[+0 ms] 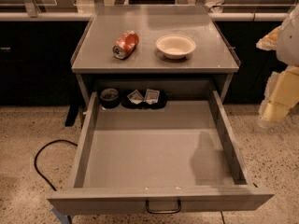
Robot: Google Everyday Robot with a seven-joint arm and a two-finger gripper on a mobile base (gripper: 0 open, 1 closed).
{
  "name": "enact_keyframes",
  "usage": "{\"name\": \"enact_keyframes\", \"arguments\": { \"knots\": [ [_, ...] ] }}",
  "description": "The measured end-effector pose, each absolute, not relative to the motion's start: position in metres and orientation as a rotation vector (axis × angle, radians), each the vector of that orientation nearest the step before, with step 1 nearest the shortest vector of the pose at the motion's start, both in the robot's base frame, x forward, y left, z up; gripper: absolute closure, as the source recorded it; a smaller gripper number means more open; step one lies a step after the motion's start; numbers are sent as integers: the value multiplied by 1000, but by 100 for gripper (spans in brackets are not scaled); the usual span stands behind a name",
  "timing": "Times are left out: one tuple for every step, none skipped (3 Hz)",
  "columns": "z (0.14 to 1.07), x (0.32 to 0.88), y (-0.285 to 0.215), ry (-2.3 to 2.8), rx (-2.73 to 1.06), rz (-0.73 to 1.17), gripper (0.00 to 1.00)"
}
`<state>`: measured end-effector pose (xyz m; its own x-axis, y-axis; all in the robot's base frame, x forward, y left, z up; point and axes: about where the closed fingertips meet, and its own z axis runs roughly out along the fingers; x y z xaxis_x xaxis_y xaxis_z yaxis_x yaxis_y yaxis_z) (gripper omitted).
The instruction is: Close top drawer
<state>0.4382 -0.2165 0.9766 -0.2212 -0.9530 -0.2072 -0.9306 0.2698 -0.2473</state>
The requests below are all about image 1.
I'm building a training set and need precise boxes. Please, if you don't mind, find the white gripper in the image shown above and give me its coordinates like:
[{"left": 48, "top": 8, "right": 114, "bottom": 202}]
[{"left": 256, "top": 5, "right": 299, "bottom": 129}]

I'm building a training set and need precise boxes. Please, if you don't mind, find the grey top drawer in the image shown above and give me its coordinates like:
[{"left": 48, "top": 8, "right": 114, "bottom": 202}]
[{"left": 48, "top": 100, "right": 274, "bottom": 216}]

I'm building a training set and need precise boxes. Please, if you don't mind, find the black tray in drawer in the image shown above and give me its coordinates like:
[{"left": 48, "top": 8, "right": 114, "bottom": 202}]
[{"left": 121, "top": 90, "right": 167, "bottom": 109}]

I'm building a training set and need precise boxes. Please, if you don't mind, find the white paper bowl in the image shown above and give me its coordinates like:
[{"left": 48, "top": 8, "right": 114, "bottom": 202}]
[{"left": 156, "top": 35, "right": 196, "bottom": 60}]

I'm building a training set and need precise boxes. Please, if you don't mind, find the right white packet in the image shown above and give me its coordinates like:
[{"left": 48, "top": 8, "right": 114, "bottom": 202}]
[{"left": 145, "top": 89, "right": 160, "bottom": 105}]

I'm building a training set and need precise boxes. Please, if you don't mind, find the white packet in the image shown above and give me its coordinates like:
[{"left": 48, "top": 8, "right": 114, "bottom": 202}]
[
  {"left": 145, "top": 89, "right": 160, "bottom": 105},
  {"left": 127, "top": 90, "right": 144, "bottom": 105}
]

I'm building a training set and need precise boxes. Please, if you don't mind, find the left white packet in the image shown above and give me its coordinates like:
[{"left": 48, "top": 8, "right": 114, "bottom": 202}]
[{"left": 127, "top": 90, "right": 144, "bottom": 105}]

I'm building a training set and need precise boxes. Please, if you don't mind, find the grey metal cabinet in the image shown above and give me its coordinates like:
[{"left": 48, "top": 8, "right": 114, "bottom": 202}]
[{"left": 72, "top": 6, "right": 238, "bottom": 116}]

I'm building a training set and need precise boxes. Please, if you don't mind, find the crushed red soda can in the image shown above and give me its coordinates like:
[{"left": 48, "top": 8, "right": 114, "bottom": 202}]
[{"left": 112, "top": 31, "right": 139, "bottom": 60}]

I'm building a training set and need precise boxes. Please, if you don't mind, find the black tape roll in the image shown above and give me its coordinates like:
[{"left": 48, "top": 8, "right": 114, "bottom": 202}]
[{"left": 99, "top": 88, "right": 120, "bottom": 109}]

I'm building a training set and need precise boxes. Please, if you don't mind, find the black top drawer handle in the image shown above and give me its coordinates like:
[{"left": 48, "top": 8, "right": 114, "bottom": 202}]
[{"left": 146, "top": 201, "right": 181, "bottom": 215}]

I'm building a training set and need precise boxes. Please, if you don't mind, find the black floor cable left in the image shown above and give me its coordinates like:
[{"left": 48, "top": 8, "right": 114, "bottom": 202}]
[{"left": 33, "top": 139, "right": 78, "bottom": 192}]

